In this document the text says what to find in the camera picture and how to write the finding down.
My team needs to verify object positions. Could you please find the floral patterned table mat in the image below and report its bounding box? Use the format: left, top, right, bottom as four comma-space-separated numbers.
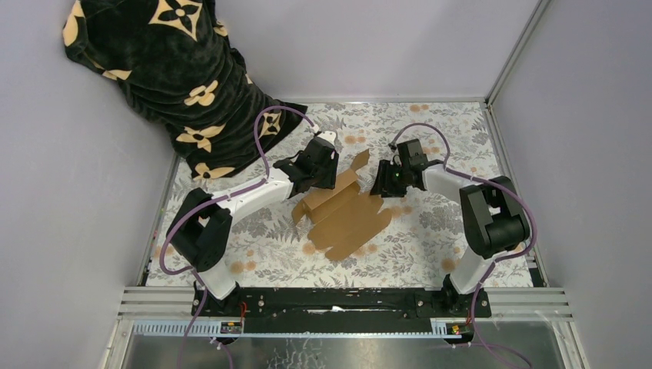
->
145, 101, 536, 289

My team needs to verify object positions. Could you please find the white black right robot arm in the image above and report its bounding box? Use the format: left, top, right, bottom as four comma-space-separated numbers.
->
371, 139, 531, 317

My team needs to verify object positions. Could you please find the aluminium frame post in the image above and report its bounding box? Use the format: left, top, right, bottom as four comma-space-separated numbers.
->
484, 0, 553, 109

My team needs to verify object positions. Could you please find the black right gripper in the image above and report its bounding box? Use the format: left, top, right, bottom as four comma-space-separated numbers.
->
370, 159, 411, 198

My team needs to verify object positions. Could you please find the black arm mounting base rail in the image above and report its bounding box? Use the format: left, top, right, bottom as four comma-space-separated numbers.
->
191, 288, 492, 324

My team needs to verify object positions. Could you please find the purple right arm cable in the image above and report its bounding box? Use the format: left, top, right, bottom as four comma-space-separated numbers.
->
389, 123, 539, 369

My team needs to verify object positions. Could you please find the white slotted cable duct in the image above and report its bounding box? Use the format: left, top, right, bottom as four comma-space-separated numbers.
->
132, 315, 469, 340

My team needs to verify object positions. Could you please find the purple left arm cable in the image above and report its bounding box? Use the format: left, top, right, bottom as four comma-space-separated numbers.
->
158, 105, 319, 369

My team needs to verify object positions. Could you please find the black floral plush blanket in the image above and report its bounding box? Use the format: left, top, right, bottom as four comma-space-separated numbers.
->
62, 0, 307, 181

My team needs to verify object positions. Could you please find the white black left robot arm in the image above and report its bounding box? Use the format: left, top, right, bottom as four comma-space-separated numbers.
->
166, 131, 338, 316

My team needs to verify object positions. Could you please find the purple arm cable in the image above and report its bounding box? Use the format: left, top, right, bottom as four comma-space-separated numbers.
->
389, 123, 539, 369
158, 105, 319, 369

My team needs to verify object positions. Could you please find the brown cardboard box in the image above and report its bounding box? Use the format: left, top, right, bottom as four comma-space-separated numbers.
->
291, 150, 392, 261

